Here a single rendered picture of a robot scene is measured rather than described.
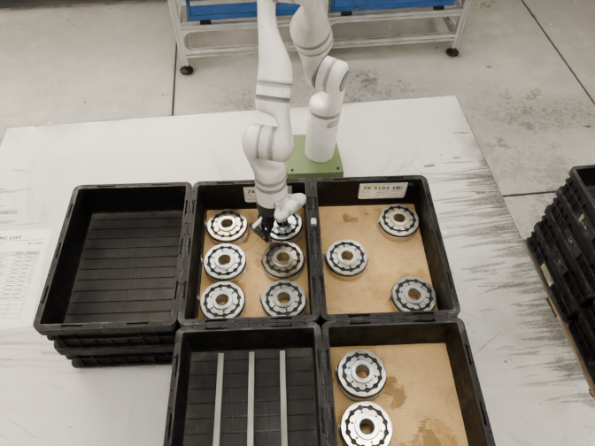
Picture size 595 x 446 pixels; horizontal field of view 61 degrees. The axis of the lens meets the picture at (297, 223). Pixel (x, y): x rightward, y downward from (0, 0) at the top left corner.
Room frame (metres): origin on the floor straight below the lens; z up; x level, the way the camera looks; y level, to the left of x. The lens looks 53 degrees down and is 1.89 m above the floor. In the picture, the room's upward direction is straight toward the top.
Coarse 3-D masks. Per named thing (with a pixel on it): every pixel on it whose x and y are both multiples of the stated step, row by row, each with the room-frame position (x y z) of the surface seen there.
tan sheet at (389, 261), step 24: (336, 216) 0.81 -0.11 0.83; (360, 216) 0.81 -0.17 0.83; (336, 240) 0.73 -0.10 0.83; (360, 240) 0.73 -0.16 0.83; (384, 240) 0.73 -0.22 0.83; (384, 264) 0.66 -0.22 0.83; (408, 264) 0.66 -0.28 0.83; (336, 288) 0.59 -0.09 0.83; (360, 288) 0.59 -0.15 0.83; (384, 288) 0.59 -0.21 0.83; (336, 312) 0.53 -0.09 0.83; (360, 312) 0.53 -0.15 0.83
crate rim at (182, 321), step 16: (192, 192) 0.81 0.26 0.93; (192, 208) 0.76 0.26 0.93; (192, 224) 0.71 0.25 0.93; (192, 240) 0.66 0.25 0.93; (192, 320) 0.46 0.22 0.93; (208, 320) 0.46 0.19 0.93; (240, 320) 0.46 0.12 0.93; (256, 320) 0.46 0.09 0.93; (272, 320) 0.46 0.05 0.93; (288, 320) 0.46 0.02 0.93; (304, 320) 0.46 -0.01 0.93
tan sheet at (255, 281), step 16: (304, 224) 0.78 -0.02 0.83; (208, 240) 0.73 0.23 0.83; (256, 240) 0.73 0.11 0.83; (304, 240) 0.73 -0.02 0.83; (256, 256) 0.68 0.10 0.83; (304, 256) 0.68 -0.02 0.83; (256, 272) 0.64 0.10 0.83; (304, 272) 0.64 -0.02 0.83; (256, 288) 0.59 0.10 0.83; (304, 288) 0.59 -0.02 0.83; (224, 304) 0.55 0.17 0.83; (256, 304) 0.55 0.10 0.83
